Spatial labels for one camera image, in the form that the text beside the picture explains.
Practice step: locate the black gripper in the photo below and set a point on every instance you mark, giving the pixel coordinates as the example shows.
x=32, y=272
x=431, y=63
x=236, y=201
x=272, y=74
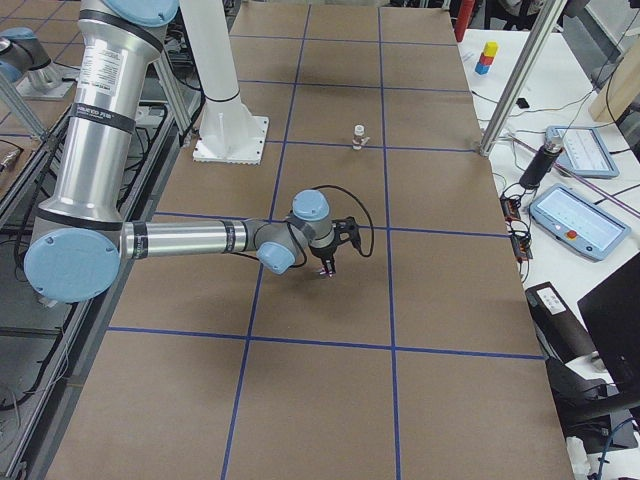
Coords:
x=323, y=254

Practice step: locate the white PPR valve metal handle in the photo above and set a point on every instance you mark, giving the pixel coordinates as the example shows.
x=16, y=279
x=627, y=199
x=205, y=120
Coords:
x=360, y=137

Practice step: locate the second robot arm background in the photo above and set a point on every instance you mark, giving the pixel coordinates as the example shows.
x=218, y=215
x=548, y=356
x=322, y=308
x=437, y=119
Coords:
x=26, y=64

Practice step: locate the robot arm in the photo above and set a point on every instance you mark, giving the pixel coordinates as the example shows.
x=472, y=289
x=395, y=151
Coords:
x=80, y=239

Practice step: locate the black water bottle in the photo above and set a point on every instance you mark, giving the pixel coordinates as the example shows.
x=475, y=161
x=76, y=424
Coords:
x=541, y=164

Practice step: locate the blue wooden block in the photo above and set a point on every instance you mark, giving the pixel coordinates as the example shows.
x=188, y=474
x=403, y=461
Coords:
x=481, y=68

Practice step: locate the small black box device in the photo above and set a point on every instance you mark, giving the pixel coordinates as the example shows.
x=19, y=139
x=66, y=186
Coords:
x=522, y=103

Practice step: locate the near blue teach pendant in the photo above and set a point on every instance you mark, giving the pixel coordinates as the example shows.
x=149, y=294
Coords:
x=577, y=223

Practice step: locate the blue teach pendant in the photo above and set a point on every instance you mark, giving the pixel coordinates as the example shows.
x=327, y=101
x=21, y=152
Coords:
x=585, y=153
x=577, y=223

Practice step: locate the red wooden block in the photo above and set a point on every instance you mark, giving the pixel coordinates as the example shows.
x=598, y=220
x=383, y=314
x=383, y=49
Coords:
x=486, y=60

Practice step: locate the yellow wooden block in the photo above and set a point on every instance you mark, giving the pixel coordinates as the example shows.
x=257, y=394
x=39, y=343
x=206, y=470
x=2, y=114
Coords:
x=490, y=49

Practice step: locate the far blue teach pendant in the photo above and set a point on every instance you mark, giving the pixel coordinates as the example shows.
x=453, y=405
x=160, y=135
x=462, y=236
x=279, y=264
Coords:
x=585, y=153

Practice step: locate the black monitor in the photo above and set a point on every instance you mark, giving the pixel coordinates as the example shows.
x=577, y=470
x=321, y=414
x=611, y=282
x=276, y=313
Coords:
x=611, y=315

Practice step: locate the red cylinder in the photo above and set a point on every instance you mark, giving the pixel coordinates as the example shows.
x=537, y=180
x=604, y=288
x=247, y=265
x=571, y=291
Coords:
x=463, y=19

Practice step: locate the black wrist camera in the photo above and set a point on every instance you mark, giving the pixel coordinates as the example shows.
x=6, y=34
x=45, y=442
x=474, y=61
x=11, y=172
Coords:
x=347, y=230

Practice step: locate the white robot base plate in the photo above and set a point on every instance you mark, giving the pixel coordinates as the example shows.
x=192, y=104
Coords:
x=234, y=143

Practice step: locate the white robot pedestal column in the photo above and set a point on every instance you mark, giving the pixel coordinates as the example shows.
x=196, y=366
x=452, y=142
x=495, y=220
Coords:
x=207, y=30

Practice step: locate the aluminium frame post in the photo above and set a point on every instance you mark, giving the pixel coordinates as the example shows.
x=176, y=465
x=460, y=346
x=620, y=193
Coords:
x=532, y=48

